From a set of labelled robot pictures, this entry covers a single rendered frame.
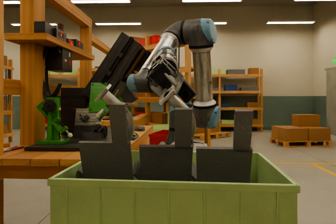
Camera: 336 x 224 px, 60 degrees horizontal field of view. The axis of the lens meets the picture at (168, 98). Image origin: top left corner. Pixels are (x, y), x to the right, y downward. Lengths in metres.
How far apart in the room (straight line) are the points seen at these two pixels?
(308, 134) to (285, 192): 7.07
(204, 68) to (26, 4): 1.18
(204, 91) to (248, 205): 0.76
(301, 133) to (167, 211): 7.05
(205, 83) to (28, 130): 1.12
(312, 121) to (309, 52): 4.31
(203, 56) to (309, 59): 10.70
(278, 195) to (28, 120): 1.55
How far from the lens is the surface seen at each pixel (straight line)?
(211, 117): 1.42
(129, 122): 0.85
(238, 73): 10.55
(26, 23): 2.01
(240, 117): 0.76
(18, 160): 1.57
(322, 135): 8.00
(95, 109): 2.03
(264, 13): 11.76
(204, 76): 1.39
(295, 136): 7.64
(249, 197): 0.76
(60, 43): 2.01
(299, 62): 11.84
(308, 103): 11.89
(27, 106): 1.96
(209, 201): 0.75
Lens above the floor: 1.16
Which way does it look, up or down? level
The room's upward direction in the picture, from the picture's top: straight up
